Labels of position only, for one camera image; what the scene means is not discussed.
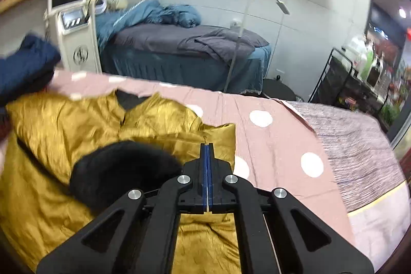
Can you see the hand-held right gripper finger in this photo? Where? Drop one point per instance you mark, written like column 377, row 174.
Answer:
column 204, row 177
column 210, row 177

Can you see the golden robe with black collar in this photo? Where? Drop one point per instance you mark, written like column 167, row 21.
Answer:
column 48, row 139

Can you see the navy blue folded clothes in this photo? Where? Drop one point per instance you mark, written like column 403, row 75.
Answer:
column 25, row 65

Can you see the pink polka dot bed sheet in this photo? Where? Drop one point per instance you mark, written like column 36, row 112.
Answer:
column 276, row 139

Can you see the black round stool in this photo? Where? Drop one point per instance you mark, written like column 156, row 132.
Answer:
column 276, row 89

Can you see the teal massage bed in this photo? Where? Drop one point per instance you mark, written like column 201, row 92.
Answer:
column 160, row 73

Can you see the grey blanket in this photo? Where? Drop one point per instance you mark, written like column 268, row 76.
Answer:
column 160, row 39

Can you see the purple striped blanket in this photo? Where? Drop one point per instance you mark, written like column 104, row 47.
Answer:
column 353, row 148

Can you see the black trolley cart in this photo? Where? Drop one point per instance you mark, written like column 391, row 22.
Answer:
column 340, row 81

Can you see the white beauty machine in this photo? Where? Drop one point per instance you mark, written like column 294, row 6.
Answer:
column 80, row 46

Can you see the white floor lamp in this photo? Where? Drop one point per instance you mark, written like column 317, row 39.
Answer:
column 284, row 7

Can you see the white plastic bottle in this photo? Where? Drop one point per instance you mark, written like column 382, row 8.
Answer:
column 354, row 51

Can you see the green plastic bottle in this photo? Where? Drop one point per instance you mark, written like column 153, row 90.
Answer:
column 368, row 63

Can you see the white wall socket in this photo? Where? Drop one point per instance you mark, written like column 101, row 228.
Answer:
column 280, row 72

